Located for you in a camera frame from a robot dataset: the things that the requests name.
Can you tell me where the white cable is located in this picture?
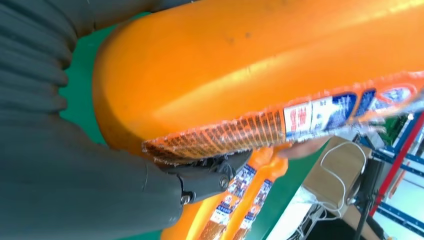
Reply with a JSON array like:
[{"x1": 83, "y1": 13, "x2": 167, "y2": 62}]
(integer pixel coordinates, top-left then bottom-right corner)
[{"x1": 291, "y1": 140, "x2": 368, "y2": 240}]

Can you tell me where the brown cardboard box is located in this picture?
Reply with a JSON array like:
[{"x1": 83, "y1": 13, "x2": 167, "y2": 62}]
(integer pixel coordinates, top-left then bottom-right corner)
[{"x1": 303, "y1": 135, "x2": 372, "y2": 220}]

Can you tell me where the black stand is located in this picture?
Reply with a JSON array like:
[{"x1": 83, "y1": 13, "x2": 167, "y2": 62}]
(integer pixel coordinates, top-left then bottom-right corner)
[{"x1": 352, "y1": 158, "x2": 385, "y2": 240}]

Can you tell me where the white desk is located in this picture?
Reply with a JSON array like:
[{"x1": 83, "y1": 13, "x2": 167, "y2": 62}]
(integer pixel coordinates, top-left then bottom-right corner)
[{"x1": 264, "y1": 185, "x2": 335, "y2": 240}]

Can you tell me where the blue and red metal rack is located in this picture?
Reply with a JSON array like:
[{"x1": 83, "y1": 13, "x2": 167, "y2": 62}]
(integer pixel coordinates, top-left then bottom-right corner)
[{"x1": 357, "y1": 110, "x2": 424, "y2": 240}]

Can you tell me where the person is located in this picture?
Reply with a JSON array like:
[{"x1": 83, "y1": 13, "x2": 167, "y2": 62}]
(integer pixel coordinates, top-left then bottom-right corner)
[{"x1": 277, "y1": 137, "x2": 330, "y2": 161}]

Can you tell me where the green table board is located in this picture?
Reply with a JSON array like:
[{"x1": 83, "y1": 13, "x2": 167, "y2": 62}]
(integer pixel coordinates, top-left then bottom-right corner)
[{"x1": 58, "y1": 11, "x2": 329, "y2": 240}]

